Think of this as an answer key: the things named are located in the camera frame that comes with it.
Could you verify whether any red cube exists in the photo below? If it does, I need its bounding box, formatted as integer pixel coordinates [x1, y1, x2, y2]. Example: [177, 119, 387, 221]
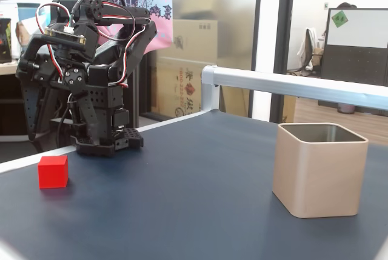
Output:
[38, 155, 69, 189]

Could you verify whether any teal container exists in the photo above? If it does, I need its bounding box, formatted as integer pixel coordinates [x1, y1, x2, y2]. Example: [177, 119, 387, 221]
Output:
[16, 2, 42, 23]

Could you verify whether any beige square metal container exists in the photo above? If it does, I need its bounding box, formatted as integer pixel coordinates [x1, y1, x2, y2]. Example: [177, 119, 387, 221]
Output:
[272, 122, 370, 219]

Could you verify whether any black printed box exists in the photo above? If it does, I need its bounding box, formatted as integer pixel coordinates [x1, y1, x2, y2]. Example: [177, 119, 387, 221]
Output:
[0, 17, 13, 64]

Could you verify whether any white cart tray rim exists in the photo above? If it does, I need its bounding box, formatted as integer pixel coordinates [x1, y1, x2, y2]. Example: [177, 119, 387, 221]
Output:
[0, 108, 213, 173]

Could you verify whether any cardboard box with red print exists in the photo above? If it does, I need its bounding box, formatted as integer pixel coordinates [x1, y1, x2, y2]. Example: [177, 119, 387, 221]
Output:
[155, 56, 219, 119]

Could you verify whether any cardboard box with black print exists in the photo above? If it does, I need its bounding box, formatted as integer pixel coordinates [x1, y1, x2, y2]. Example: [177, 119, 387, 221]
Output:
[172, 18, 219, 61]

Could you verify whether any black office chair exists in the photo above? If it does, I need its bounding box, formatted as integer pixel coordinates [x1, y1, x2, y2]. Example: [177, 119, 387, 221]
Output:
[286, 44, 324, 78]

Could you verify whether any white garment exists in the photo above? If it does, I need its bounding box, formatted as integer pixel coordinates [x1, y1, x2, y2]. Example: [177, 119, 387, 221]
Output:
[296, 27, 319, 72]

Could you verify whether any green sticky note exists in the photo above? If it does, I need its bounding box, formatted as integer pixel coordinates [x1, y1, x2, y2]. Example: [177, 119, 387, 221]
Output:
[330, 11, 348, 28]

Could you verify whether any dark office partition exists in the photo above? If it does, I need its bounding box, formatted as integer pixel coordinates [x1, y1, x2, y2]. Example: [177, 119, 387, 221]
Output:
[320, 7, 388, 87]

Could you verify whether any red white black servo cable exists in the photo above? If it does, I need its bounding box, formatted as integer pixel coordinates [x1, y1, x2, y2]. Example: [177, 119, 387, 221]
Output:
[93, 0, 147, 88]
[35, 2, 76, 84]

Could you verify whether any gripper camera circuit board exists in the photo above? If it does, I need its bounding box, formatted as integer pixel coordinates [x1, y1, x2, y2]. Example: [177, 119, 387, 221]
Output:
[44, 26, 87, 47]

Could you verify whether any thin black frame post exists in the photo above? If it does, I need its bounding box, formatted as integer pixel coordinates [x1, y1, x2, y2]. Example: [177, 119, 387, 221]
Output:
[250, 0, 264, 118]

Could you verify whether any silver aluminium cart rail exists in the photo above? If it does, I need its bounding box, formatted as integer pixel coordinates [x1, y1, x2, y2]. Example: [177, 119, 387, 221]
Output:
[201, 65, 388, 113]

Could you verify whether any wide black frame post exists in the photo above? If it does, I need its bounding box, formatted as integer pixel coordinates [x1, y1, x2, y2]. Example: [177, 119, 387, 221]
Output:
[269, 0, 297, 123]

